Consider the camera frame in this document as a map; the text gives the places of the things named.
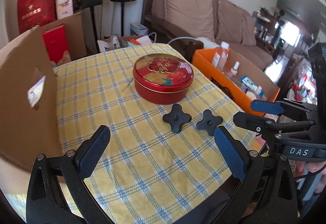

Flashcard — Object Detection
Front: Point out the purple wet wipes pack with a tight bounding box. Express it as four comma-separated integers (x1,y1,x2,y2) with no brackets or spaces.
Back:
27,76,46,108

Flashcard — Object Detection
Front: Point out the blue white packet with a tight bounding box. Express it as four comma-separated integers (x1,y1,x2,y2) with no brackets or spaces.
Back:
240,75,258,92

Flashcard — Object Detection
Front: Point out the orange cardboard box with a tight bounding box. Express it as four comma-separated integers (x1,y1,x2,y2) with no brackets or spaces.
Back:
192,48,280,116

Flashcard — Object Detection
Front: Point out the black cross knob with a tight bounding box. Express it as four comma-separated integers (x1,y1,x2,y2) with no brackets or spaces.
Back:
196,109,223,136
162,103,192,134

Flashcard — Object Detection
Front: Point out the small white pink bottle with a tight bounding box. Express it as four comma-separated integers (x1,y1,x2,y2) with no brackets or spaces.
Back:
228,61,240,77

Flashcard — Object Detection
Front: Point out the brown cardboard box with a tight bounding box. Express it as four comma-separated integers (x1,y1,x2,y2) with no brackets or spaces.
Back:
1,26,61,171

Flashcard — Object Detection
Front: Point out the yellow checkered tablecloth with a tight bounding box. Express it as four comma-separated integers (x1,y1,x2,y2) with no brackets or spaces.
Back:
7,42,258,224

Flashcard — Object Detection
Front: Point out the clear bottle orange liquid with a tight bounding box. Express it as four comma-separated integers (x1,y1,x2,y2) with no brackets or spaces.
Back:
212,42,229,71

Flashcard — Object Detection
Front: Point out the red round tin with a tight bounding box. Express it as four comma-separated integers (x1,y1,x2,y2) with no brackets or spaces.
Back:
133,53,194,104

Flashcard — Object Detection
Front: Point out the floor box of clutter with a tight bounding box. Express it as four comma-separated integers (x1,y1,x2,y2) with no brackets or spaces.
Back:
97,35,154,53

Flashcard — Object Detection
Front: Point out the red chocolate box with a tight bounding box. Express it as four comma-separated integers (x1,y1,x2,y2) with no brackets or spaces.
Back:
43,24,71,67

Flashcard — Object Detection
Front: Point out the grey small box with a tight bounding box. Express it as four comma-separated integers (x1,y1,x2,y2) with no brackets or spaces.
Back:
130,22,149,36

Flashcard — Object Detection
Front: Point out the brown sofa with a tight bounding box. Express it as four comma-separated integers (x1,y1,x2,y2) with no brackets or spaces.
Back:
141,0,273,70

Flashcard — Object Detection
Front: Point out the red gift bag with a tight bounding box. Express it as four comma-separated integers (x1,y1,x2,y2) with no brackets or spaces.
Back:
17,0,56,34

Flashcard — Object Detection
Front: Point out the pink tissue pack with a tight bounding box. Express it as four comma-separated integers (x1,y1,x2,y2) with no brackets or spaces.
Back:
56,0,74,20

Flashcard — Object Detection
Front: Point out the white cable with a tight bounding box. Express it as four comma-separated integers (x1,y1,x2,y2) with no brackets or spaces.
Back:
148,32,197,45

